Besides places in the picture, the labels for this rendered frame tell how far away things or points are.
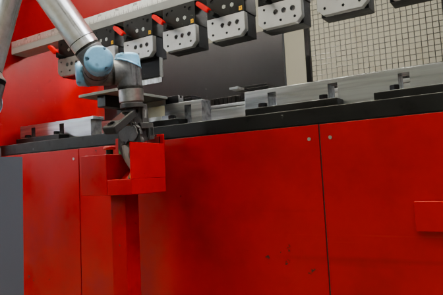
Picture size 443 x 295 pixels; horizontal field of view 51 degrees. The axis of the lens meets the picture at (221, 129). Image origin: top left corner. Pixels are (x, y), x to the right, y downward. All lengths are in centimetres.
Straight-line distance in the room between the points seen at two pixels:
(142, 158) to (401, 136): 71
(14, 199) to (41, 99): 133
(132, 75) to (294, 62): 847
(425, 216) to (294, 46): 879
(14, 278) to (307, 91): 94
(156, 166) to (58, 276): 75
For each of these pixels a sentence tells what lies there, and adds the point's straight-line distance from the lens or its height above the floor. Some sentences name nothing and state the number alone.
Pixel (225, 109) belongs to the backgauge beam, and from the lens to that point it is 188.
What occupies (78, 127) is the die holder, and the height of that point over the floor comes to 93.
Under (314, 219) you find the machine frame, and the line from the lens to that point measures 130.
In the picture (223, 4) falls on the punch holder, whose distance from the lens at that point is 164.
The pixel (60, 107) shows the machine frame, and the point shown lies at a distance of 261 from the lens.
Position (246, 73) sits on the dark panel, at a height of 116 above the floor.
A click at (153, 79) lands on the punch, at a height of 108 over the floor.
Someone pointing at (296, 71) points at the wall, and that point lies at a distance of 975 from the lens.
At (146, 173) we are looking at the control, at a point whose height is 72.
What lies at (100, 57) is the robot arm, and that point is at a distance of 127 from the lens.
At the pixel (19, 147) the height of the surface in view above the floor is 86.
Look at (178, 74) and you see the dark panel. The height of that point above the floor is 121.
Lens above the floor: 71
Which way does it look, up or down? 5 degrees up
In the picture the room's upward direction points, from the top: 3 degrees counter-clockwise
